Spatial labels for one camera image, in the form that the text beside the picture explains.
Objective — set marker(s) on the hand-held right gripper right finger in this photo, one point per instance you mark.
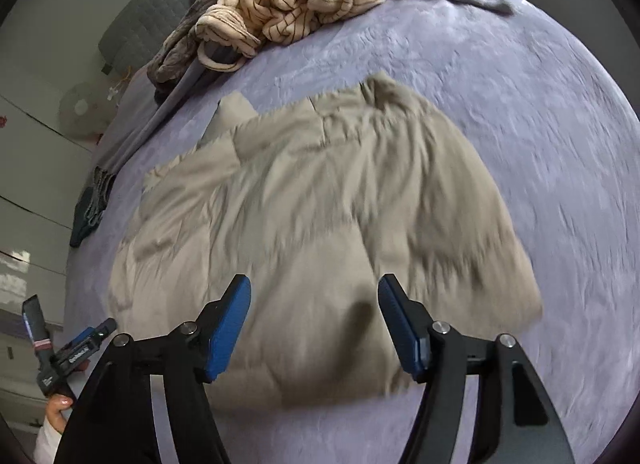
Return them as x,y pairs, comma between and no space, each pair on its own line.
400,329

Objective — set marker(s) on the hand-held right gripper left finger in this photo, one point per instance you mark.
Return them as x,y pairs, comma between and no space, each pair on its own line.
227,329

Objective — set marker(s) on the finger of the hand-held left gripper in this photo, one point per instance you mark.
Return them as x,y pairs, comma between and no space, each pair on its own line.
87,341
34,316

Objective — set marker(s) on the beige puffer jacket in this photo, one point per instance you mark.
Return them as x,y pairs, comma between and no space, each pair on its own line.
325,194

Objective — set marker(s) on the person's left forearm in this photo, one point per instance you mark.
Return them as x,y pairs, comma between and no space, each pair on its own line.
47,444

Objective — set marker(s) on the person's left hand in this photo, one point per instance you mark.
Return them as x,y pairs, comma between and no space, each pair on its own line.
57,409

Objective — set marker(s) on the dark teal fringed scarf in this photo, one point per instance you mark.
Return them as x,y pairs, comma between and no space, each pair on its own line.
85,224

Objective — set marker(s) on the white wardrobe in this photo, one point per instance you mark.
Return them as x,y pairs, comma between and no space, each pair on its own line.
30,168

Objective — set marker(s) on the white standing fan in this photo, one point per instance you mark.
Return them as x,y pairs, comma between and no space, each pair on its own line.
80,108

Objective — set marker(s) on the grey folded cloth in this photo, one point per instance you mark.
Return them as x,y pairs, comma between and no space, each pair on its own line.
160,111

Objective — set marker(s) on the dark brown garment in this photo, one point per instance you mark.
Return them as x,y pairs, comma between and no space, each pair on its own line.
175,48

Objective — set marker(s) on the grey quilted headboard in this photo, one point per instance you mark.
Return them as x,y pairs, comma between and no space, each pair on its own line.
140,13

